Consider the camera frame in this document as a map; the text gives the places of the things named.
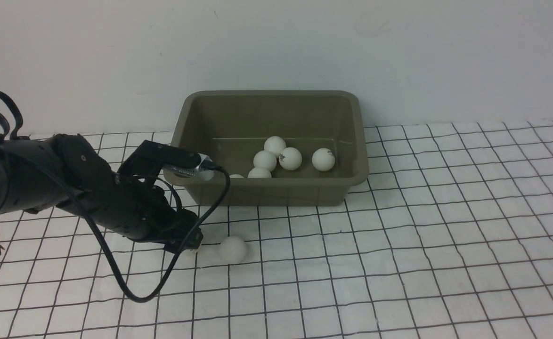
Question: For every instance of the olive green plastic bin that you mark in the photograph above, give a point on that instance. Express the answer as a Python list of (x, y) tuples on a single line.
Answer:
[(231, 126)]

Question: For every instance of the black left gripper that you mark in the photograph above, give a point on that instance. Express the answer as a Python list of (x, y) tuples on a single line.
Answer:
[(137, 209)]

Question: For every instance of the white black-grid tablecloth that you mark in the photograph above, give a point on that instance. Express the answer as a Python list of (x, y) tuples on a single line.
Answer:
[(451, 237)]

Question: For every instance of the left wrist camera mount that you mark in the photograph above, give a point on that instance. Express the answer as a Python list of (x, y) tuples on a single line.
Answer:
[(150, 157)]

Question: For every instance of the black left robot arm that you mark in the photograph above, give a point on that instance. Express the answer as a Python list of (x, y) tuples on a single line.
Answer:
[(66, 172)]

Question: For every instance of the white table-tennis ball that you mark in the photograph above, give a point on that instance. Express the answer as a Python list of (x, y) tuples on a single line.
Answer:
[(290, 159), (266, 160), (260, 172), (275, 145), (323, 159), (233, 250)]

